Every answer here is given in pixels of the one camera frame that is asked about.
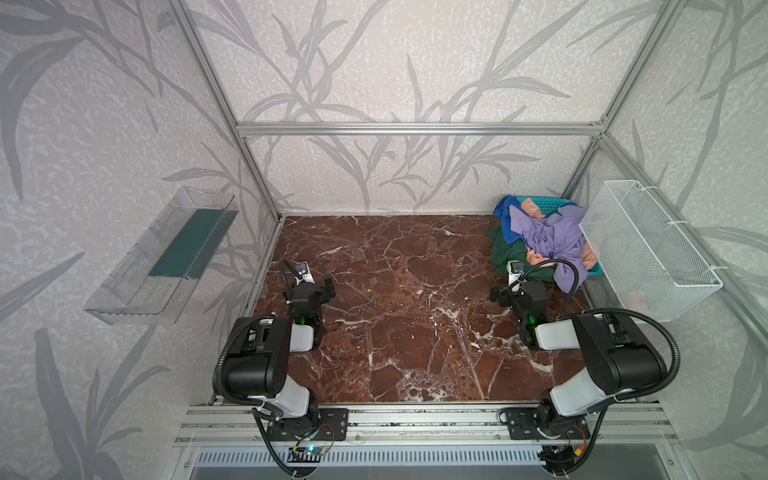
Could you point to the left circuit board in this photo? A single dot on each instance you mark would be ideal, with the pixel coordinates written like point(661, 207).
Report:
point(313, 453)

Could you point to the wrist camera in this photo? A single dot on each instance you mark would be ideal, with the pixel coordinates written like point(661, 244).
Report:
point(515, 269)
point(302, 268)

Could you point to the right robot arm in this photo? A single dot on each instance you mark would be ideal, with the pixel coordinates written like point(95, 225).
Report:
point(627, 355)

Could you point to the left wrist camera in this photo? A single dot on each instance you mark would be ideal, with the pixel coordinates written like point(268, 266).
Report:
point(302, 268)

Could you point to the aluminium front rail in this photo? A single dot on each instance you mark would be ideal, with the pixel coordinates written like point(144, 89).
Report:
point(406, 424)

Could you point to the right wiring bundle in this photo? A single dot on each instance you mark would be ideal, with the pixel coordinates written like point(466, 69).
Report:
point(561, 456)

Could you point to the green t-shirt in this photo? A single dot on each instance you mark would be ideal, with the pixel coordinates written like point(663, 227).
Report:
point(503, 252)

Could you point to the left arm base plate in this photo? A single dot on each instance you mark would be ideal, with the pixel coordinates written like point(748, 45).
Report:
point(328, 424)

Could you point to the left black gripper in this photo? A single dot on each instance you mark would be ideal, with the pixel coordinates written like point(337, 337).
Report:
point(306, 289)

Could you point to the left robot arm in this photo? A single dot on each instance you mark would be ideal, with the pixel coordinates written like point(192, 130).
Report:
point(252, 368)

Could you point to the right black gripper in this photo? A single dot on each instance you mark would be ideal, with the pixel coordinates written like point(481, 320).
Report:
point(514, 294)

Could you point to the purple t-shirt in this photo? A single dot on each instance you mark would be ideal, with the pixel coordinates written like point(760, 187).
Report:
point(563, 275)

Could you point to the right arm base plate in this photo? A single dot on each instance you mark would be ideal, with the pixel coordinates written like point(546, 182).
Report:
point(542, 423)

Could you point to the clear plastic tray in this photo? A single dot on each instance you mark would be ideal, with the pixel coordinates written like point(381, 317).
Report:
point(157, 277)

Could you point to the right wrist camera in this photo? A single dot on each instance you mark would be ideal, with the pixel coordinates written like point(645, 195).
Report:
point(515, 269)

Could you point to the teal plastic basket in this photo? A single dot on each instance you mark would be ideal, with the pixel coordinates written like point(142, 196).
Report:
point(546, 205)

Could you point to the pink t-shirt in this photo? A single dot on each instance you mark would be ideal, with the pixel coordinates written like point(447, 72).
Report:
point(531, 207)

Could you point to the blue t-shirt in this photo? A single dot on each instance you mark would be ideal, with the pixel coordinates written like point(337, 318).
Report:
point(502, 211)

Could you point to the white wire basket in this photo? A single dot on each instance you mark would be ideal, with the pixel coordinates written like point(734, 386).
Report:
point(650, 263)

